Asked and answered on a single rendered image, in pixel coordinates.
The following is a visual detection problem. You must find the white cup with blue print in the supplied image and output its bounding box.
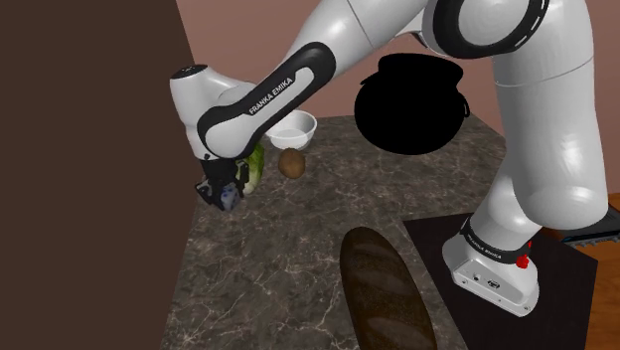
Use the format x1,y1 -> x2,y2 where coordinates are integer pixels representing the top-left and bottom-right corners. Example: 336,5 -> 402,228
220,187 -> 241,211

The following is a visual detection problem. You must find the green lettuce head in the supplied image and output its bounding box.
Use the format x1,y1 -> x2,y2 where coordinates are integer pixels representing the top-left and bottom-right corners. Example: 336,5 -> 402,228
235,142 -> 266,196

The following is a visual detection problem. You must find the brown potato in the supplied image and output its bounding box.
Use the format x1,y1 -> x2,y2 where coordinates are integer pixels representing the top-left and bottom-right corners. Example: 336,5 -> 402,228
277,147 -> 307,180

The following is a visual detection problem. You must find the white bowl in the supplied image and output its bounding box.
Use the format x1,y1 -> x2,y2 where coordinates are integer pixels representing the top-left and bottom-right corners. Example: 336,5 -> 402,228
264,109 -> 318,151

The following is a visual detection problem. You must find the black round pot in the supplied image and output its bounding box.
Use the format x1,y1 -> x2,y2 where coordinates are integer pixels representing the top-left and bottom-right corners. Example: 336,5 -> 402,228
354,53 -> 471,156

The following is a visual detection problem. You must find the dark brown bread loaf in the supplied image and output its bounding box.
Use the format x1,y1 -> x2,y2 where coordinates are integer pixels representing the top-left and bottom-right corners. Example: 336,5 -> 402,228
339,226 -> 438,350

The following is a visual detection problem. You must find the black robot stand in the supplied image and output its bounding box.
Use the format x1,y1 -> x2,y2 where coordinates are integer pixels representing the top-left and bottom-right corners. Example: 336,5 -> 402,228
402,212 -> 599,350

